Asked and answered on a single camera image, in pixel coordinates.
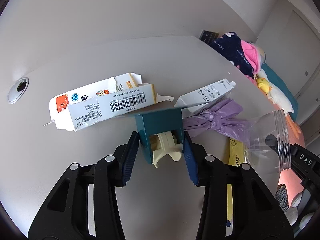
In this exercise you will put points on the cream pillow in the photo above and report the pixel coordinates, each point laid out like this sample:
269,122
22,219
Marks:
262,55

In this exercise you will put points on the white door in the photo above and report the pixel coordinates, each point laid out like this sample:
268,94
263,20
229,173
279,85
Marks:
300,55

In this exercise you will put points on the teal plastic holder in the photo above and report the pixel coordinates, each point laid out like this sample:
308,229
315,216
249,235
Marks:
160,122

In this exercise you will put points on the white goose plush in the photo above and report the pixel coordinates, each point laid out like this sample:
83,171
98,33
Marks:
280,97

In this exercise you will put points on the knotted purple plastic bag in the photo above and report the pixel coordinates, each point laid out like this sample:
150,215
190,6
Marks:
212,120

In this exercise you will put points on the torn white carton box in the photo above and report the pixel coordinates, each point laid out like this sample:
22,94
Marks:
100,105

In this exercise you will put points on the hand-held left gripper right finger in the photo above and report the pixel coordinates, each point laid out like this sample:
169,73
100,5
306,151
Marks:
190,160

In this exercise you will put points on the pink cloth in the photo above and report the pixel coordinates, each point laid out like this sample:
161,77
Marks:
251,52

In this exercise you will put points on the clear plastic jar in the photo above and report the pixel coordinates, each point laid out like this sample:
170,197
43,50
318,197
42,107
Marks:
262,130

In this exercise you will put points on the navy printed blanket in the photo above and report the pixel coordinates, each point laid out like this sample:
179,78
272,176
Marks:
232,50

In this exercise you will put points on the black wall socket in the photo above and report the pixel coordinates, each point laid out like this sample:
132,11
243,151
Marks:
208,36

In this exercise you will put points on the yellow duck plush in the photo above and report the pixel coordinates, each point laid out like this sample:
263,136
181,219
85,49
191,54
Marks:
263,83

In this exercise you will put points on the pink bedspread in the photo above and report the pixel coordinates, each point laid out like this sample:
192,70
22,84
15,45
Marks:
285,177

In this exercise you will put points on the white rounded object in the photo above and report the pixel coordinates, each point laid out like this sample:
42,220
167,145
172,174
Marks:
297,197

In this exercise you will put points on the dark patterned cloth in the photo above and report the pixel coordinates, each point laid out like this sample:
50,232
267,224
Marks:
282,197

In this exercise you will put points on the slim white cardboard box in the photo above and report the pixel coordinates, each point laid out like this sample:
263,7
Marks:
207,93

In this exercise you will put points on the yellow packet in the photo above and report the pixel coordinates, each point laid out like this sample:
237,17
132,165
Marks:
235,152

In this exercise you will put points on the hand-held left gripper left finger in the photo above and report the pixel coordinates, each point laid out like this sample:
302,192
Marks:
130,160

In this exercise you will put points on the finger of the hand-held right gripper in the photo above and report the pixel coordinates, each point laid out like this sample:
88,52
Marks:
272,140

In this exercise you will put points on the teal bedding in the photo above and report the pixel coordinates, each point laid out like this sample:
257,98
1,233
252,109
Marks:
277,80

